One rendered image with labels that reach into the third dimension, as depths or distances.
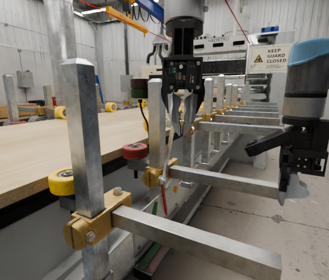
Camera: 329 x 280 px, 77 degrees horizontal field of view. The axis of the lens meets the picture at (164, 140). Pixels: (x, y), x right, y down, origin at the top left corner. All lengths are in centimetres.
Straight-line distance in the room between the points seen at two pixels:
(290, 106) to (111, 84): 1110
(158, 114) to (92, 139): 23
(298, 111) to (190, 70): 24
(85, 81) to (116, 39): 1113
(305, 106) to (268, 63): 254
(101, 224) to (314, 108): 46
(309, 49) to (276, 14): 918
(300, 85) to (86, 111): 40
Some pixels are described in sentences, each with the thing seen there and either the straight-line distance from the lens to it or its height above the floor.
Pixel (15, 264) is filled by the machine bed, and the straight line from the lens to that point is 64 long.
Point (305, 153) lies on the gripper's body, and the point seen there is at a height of 96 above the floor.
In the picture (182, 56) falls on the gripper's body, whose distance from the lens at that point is 39.
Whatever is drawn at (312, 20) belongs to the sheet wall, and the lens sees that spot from 976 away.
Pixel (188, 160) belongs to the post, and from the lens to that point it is 82.
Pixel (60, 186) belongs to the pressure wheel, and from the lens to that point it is 48.
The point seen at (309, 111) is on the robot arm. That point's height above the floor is 104.
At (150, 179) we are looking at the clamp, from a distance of 57.
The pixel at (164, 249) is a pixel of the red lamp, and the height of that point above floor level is 70.
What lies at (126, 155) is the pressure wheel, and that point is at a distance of 66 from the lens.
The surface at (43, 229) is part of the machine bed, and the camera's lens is 64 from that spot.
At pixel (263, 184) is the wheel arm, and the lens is 57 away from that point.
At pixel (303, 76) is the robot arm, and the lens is 50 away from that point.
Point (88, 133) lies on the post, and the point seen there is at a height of 102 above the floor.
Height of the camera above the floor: 109
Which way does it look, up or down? 14 degrees down
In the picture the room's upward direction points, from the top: straight up
